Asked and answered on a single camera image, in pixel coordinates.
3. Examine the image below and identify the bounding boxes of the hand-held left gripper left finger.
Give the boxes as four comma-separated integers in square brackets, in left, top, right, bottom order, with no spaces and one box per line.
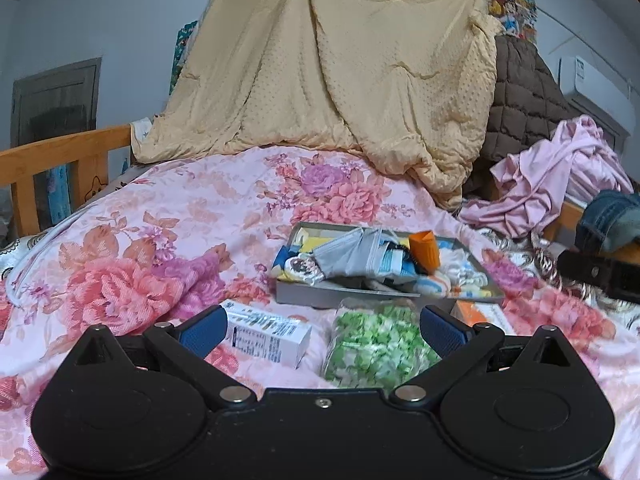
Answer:
[64,304,258,409]

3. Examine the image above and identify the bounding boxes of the brown quilted blanket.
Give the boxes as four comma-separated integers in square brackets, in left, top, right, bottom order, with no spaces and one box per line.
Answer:
[462,35,577,197]

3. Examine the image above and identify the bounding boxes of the grey face mask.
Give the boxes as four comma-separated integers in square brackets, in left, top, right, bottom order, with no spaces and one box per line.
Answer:
[312,227,387,279]

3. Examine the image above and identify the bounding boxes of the grey tray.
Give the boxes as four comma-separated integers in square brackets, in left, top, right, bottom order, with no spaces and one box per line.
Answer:
[275,221,507,310]

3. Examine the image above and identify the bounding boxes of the white air conditioner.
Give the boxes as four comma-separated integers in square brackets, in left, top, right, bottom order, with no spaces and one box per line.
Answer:
[559,55,634,127]

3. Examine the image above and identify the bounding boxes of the gold patterned white sheet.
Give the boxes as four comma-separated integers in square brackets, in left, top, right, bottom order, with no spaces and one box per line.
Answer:
[479,230,640,332]

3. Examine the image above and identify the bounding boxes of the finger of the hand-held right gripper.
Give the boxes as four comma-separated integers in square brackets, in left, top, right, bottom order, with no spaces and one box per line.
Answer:
[556,249,619,297]

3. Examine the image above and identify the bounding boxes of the colourful cartoon wall poster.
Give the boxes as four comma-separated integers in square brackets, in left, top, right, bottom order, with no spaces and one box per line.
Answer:
[485,0,539,44]

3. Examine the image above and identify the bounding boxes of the green printed wall poster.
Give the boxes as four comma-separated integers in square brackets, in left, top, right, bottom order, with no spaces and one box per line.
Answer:
[170,20,199,97]

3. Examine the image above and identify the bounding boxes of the dark grey door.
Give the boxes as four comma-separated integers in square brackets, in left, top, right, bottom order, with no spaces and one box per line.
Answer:
[11,57,103,149]

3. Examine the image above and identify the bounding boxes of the cartoon printed towel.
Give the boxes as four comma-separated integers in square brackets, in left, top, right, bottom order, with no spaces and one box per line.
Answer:
[277,227,342,287]

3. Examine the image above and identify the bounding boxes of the white carton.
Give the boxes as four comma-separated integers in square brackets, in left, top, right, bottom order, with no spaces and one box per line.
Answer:
[220,299,313,369]

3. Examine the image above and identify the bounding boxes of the pink floral blanket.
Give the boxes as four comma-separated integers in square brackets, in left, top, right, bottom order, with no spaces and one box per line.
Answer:
[0,145,640,480]

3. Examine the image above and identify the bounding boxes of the striped white towel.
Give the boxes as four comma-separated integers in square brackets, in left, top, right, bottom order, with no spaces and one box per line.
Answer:
[415,270,494,299]

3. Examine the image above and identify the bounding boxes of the white patterned pillow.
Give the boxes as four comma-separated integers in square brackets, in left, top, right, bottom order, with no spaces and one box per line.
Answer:
[129,117,154,144]

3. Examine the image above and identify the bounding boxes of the wooden bed rail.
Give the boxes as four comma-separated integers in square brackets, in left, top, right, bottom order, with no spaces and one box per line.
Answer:
[542,197,591,243]
[0,125,134,242]

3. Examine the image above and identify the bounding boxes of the yellow quilt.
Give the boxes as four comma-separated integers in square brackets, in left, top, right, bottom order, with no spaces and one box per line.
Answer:
[131,0,504,212]

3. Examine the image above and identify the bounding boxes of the blue jeans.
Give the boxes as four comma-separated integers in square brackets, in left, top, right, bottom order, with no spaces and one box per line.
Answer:
[575,190,640,254]

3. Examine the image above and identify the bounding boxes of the green candy bag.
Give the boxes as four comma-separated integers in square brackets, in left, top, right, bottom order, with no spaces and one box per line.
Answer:
[322,297,444,392]

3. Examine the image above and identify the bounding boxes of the light blue printed panel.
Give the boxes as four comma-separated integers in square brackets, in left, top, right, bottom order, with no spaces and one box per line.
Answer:
[46,164,72,227]

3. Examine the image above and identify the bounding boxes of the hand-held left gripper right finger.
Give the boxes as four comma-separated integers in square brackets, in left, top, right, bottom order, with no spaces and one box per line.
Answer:
[389,304,583,409]

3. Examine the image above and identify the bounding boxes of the pink garment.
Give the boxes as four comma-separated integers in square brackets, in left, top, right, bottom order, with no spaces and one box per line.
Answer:
[459,115,637,239]

